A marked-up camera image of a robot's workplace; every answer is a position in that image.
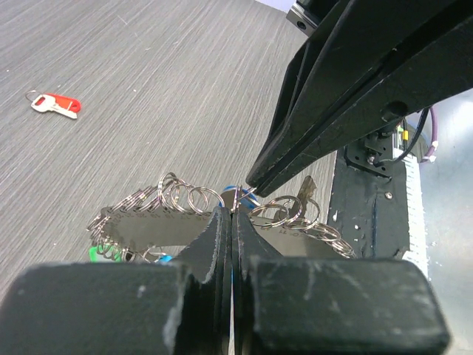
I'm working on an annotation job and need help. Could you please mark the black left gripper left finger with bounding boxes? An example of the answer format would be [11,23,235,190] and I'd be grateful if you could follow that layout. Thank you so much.
[1,207,231,354]

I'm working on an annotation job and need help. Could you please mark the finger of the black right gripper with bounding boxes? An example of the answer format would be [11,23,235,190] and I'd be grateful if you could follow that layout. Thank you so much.
[265,1,453,163]
[246,14,472,197]

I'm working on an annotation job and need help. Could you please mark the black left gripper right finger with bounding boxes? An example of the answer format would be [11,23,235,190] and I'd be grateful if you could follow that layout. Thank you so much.
[232,212,451,354]

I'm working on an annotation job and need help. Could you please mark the steel key organizer blue handle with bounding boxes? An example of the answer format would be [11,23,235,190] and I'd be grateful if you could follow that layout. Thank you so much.
[86,172,355,263]

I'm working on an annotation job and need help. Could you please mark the blue key tag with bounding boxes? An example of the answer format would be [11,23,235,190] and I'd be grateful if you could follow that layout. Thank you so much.
[220,186,260,212]

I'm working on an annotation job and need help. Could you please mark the green key tag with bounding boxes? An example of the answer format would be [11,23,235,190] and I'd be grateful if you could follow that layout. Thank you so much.
[89,246,122,263]

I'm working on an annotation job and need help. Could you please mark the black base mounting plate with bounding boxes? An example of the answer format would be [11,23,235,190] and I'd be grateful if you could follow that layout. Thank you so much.
[327,148,410,260]

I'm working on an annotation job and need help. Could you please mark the red tagged key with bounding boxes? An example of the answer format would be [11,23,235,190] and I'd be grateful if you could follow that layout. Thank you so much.
[25,90,81,120]

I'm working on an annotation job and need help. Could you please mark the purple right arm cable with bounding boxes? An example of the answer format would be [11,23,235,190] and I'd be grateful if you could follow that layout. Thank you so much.
[417,106,440,163]

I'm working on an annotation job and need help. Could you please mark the white slotted cable duct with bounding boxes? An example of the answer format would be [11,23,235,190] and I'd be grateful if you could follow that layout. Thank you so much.
[402,155,429,278]

